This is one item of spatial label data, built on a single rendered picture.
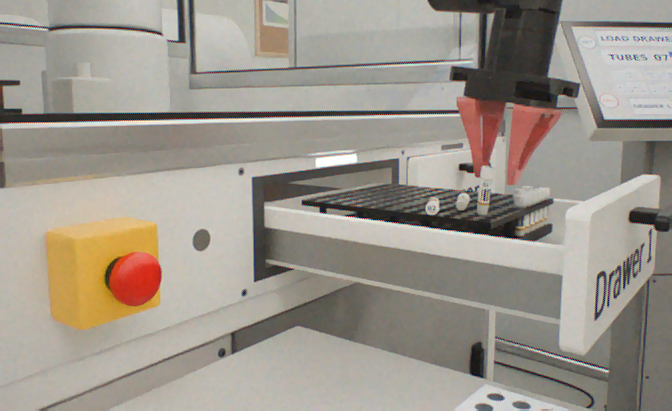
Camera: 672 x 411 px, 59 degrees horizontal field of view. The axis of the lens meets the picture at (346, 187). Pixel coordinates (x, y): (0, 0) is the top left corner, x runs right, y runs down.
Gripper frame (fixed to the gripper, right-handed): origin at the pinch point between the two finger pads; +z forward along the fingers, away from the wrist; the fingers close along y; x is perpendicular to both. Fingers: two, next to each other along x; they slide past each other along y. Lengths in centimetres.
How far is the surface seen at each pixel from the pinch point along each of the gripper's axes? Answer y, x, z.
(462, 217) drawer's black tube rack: 1.5, 2.4, 4.5
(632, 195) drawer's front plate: -10.8, -5.6, 0.1
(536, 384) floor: 37, -156, 95
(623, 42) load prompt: 16, -93, -22
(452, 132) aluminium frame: 24.1, -35.2, 0.2
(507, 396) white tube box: -9.7, 13.3, 13.6
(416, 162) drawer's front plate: 21.8, -21.6, 4.2
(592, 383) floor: 22, -169, 92
